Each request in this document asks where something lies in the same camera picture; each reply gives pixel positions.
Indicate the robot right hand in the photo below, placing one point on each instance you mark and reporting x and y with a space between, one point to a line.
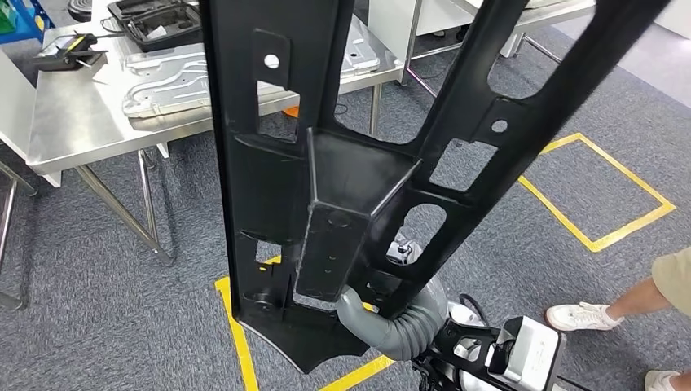
359 321

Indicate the person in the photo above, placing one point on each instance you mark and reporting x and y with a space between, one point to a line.
580 318

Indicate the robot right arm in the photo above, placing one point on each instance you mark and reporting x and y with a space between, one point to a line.
415 334

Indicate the black plastic frame part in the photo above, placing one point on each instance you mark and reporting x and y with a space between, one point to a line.
351 178

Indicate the silver stamped metal plate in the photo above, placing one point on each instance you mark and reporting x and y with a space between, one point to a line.
167 86

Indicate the yellow floor tape square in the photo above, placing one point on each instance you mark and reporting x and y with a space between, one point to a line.
634 229

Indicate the black handheld controller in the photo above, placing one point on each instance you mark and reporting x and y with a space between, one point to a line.
67 54

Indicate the stainless steel workbench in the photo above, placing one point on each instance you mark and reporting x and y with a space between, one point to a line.
70 124

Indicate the black foam-lined case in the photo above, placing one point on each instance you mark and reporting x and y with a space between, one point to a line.
162 29

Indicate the white cabinet panel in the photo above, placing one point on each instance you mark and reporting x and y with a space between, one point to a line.
388 27

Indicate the white desk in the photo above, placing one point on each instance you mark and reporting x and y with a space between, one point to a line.
16 108

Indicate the blue steel shelf rack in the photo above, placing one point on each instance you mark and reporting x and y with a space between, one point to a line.
32 24

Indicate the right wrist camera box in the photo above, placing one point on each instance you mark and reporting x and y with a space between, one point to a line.
532 351

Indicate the stainless steel table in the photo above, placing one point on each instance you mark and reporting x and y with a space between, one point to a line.
561 11

